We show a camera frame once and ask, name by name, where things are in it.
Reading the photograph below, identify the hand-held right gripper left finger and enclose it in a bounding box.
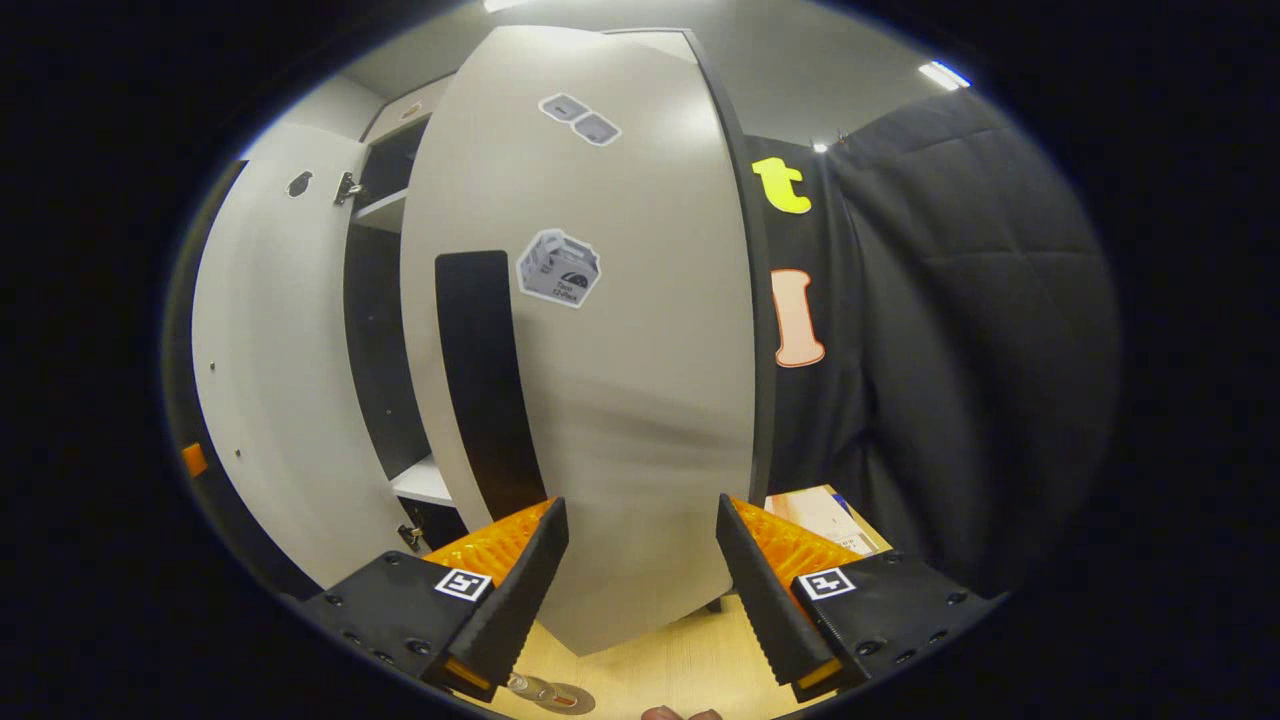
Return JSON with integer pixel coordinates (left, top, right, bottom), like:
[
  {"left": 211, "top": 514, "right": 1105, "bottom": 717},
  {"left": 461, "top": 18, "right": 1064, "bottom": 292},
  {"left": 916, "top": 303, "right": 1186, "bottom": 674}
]
[{"left": 298, "top": 497, "right": 571, "bottom": 703}]

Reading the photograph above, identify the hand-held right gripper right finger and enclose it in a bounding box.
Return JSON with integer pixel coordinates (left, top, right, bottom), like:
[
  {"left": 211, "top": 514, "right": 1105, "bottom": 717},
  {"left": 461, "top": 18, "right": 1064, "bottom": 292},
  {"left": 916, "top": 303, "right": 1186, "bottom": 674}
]
[{"left": 715, "top": 493, "right": 1003, "bottom": 704}]

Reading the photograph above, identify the clear plastic bottle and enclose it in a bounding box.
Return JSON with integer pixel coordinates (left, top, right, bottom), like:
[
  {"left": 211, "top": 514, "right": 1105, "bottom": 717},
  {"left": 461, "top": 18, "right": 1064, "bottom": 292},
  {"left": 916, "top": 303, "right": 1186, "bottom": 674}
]
[{"left": 505, "top": 672, "right": 576, "bottom": 709}]

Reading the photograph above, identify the white cabinet door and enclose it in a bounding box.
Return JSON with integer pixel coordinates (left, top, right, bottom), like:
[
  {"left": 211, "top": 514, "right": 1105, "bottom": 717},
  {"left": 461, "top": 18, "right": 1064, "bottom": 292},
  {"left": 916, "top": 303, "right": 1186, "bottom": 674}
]
[
  {"left": 400, "top": 25, "right": 776, "bottom": 658},
  {"left": 190, "top": 122, "right": 421, "bottom": 591}
]

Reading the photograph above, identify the black backdrop cloth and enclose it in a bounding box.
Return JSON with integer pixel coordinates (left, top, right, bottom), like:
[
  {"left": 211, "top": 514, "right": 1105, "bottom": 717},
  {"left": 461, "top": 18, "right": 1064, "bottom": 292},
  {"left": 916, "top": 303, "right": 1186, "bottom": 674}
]
[{"left": 160, "top": 95, "right": 1121, "bottom": 601}]

